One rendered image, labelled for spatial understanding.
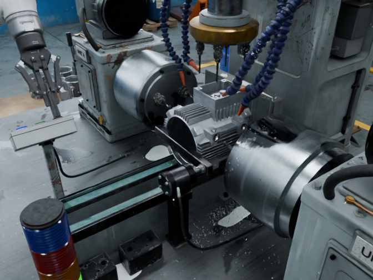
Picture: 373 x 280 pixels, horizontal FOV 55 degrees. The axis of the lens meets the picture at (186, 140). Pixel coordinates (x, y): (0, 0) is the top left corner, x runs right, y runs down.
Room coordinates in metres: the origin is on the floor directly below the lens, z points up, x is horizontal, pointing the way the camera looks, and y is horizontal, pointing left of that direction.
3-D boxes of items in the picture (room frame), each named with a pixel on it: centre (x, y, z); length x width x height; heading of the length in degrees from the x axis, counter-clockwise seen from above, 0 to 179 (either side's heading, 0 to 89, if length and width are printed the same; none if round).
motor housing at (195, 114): (0.93, -0.06, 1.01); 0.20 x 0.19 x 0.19; 125
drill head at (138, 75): (1.22, 0.14, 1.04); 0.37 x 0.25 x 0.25; 35
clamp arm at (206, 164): (0.84, 0.01, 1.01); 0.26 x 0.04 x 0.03; 36
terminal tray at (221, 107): (0.95, -0.10, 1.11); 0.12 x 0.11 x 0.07; 125
